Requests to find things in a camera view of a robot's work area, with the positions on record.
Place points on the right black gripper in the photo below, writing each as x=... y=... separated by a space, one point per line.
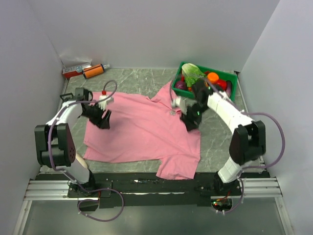
x=188 y=120

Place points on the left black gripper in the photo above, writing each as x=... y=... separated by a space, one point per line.
x=104 y=123

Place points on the pink t-shirt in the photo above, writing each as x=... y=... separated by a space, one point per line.
x=142 y=129

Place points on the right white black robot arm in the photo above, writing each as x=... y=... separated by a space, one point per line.
x=248 y=141

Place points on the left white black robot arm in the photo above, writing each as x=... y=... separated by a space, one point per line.
x=55 y=147

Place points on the purple onion toy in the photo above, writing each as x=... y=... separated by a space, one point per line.
x=180 y=85

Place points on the orange cylindrical bottle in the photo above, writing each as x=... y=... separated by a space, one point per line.
x=95 y=70

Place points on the green plastic bin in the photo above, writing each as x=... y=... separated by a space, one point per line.
x=224 y=75

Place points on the orange toy fruit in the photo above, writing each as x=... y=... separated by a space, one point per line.
x=213 y=77

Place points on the green lettuce toy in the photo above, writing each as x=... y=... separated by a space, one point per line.
x=191 y=74

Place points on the purple eggplant toy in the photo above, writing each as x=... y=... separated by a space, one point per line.
x=228 y=88

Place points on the white daikon radish toy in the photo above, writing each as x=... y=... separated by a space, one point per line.
x=81 y=161

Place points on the red white flat box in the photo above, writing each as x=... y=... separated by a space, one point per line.
x=70 y=72

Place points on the clear plastic bag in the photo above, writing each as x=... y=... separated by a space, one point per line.
x=69 y=58

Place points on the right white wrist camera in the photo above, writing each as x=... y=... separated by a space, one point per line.
x=178 y=102

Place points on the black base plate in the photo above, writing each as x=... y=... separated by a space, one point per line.
x=151 y=189

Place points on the aluminium rail frame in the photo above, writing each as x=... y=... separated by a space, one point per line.
x=151 y=193

